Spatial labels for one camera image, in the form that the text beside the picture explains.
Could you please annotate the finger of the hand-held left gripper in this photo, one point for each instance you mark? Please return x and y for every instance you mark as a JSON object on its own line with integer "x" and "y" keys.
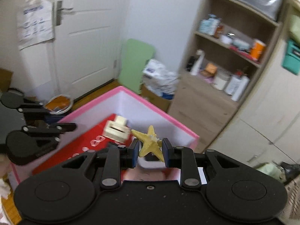
{"x": 51, "y": 129}
{"x": 35, "y": 111}

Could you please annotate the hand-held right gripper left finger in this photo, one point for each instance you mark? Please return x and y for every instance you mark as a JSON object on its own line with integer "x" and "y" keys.
{"x": 135, "y": 153}

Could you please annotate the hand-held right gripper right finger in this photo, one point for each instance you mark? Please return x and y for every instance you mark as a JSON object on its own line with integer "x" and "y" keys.
{"x": 166, "y": 153}

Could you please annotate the cream plastic stamp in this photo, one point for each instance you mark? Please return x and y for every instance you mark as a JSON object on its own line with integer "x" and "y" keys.
{"x": 116, "y": 130}

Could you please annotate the pink cardboard box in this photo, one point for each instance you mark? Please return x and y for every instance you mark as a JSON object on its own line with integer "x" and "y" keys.
{"x": 150, "y": 112}

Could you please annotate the round bowl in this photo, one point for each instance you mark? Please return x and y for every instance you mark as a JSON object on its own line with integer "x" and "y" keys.
{"x": 58, "y": 104}

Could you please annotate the red patterned box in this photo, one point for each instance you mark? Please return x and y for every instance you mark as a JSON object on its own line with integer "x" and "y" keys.
{"x": 77, "y": 143}

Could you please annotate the flat cardboard piece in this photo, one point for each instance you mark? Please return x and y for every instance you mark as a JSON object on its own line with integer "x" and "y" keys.
{"x": 5, "y": 79}

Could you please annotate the wooden shelf unit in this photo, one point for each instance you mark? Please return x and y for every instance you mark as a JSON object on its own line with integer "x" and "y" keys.
{"x": 211, "y": 103}

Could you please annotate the white plastic bag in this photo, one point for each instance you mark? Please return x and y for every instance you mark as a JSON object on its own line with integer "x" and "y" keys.
{"x": 161, "y": 77}

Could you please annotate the white door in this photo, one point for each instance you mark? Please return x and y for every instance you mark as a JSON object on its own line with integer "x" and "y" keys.
{"x": 89, "y": 39}

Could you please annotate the green folding board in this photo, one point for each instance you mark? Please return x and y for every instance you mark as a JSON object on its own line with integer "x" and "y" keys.
{"x": 134, "y": 63}

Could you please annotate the white jar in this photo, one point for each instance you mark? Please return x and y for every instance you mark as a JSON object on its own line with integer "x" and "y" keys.
{"x": 221, "y": 80}

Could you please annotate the black bottle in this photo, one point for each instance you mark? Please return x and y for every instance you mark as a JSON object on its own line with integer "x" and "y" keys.
{"x": 190, "y": 63}

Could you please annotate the white tube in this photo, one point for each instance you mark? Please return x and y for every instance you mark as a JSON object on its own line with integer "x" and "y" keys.
{"x": 196, "y": 63}

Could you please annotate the small orange box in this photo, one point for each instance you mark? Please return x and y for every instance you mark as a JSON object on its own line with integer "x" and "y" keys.
{"x": 210, "y": 68}

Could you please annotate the spray can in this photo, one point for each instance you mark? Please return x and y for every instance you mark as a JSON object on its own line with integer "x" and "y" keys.
{"x": 232, "y": 83}

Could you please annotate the light green cloth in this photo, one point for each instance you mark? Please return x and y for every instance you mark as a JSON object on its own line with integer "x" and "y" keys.
{"x": 268, "y": 171}

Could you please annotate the teal medicine box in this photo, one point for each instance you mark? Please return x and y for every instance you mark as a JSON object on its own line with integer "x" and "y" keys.
{"x": 208, "y": 25}

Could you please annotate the orange cup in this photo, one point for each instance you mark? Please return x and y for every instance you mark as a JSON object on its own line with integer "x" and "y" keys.
{"x": 257, "y": 50}

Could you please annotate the teal fabric pouch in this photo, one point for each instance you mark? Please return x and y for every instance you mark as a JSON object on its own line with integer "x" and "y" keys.
{"x": 291, "y": 57}

